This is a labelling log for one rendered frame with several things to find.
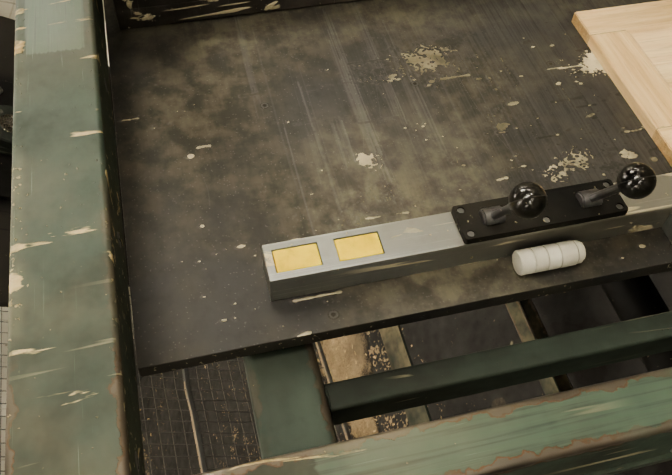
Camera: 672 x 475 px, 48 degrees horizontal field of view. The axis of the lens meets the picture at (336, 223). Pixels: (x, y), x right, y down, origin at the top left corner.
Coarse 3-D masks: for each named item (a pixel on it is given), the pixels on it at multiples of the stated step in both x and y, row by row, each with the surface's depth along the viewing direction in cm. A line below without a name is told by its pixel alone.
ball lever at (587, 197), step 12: (624, 168) 77; (636, 168) 76; (648, 168) 76; (624, 180) 76; (636, 180) 75; (648, 180) 75; (588, 192) 87; (600, 192) 84; (612, 192) 81; (624, 192) 77; (636, 192) 76; (648, 192) 76; (588, 204) 86; (600, 204) 87
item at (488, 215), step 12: (516, 192) 74; (528, 192) 73; (540, 192) 74; (516, 204) 74; (528, 204) 73; (540, 204) 74; (480, 216) 85; (492, 216) 84; (504, 216) 84; (528, 216) 74
